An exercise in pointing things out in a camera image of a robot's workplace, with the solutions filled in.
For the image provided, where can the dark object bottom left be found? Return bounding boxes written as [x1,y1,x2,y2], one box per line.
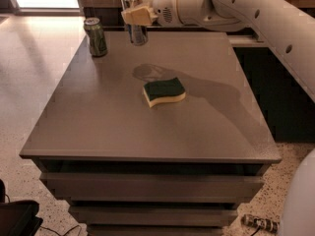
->
[0,180,43,236]

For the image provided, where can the silver blue redbull can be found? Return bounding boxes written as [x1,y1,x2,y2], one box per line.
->
[128,0,148,46]

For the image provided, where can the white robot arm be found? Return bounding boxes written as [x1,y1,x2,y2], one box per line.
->
[122,0,315,101]

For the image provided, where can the green soda can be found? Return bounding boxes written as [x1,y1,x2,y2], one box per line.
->
[84,18,107,57]

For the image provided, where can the black floor cable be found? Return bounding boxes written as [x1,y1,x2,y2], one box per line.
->
[39,224,83,236]

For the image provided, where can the grey drawer cabinet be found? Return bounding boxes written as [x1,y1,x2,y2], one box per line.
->
[21,31,281,236]

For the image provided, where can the striped cylinder on floor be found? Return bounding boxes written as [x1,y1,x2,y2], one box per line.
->
[241,214,280,234]

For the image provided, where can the green yellow sponge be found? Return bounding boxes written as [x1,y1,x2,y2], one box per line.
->
[143,78,186,108]

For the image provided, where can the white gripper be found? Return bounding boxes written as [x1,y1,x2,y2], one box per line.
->
[121,0,182,28]

